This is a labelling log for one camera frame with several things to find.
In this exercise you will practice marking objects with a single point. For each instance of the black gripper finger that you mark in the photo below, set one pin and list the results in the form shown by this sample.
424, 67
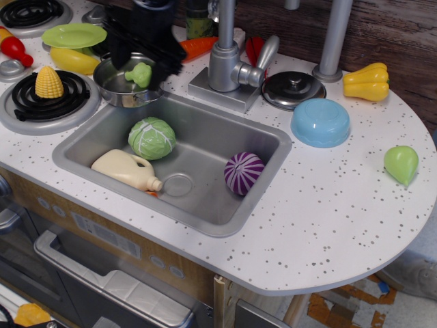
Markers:
120, 48
163, 66

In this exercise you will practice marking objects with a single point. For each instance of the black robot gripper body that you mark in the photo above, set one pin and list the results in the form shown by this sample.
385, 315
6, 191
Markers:
151, 27

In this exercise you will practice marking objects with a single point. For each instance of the green toy broccoli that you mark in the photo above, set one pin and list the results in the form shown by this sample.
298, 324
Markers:
141, 74

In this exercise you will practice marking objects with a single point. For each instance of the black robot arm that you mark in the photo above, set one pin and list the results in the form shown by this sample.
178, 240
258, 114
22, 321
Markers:
152, 4

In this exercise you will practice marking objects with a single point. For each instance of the small steel pan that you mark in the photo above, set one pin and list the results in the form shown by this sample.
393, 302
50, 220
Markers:
118, 86

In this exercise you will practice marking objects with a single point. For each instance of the orange toy carrot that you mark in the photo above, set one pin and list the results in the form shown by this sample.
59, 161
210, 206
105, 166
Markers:
197, 47

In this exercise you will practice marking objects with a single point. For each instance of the silver stove knob back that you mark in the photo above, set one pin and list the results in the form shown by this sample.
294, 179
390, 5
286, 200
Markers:
96, 16

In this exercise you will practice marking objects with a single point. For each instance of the silver stove knob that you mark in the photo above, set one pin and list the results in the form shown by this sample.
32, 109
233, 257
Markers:
13, 70
96, 16

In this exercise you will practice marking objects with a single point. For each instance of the green toy jar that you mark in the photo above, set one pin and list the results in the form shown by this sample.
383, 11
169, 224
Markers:
198, 22

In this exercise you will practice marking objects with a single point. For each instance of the yellow toy banana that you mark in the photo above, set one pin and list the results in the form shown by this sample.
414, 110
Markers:
74, 61

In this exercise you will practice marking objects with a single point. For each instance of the light green plastic plate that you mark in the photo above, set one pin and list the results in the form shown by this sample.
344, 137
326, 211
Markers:
74, 36

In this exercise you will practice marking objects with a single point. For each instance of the green toy cabbage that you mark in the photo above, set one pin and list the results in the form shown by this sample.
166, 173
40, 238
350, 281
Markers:
152, 138

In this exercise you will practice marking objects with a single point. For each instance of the silver toy faucet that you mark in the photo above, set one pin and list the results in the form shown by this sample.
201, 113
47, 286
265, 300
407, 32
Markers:
228, 81

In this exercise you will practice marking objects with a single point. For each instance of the yellow toy corn cob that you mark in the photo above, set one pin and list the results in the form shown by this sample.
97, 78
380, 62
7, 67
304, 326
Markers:
48, 84

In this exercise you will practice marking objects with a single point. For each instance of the red toy tomato slice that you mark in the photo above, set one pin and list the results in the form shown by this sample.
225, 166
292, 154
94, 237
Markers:
253, 49

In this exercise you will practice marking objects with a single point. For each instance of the back left stove burner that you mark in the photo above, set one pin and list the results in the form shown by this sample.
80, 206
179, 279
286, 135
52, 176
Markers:
30, 19

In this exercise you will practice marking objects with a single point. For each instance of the cream toy milk jug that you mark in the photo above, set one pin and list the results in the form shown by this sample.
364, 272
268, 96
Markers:
130, 169

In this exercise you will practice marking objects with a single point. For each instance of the red toy ketchup bottle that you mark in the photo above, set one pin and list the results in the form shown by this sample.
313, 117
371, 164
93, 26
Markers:
14, 48

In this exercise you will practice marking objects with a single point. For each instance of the silver stove knob left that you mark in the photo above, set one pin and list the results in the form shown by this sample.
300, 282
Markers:
13, 70

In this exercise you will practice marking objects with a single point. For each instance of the front black stove burner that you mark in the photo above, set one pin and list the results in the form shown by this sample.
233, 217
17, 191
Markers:
23, 112

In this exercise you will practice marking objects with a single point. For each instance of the steel pot lid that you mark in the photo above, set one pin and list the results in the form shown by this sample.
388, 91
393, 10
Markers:
286, 90

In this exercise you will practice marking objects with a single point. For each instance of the grey toy sink basin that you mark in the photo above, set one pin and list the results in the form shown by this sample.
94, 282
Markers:
194, 188

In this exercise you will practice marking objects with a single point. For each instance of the purple striped toy onion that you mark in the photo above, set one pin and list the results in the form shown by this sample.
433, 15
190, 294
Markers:
242, 171

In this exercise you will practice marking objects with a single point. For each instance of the blue upturned plastic bowl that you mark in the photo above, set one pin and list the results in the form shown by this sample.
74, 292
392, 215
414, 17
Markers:
321, 123

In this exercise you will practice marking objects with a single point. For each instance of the grey vertical support pole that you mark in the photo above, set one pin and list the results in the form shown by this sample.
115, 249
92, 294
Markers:
328, 69

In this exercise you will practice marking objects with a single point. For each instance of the yellow toy bell pepper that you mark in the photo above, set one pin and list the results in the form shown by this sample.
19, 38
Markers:
369, 83

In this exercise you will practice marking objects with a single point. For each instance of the light green toy pear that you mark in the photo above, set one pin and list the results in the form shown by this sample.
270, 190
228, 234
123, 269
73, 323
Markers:
401, 162

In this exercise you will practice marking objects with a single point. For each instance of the yellow toy on floor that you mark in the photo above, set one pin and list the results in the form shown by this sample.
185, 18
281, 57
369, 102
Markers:
31, 314

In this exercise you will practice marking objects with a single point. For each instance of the silver oven door handle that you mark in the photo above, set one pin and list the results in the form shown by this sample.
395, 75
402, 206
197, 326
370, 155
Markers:
110, 296

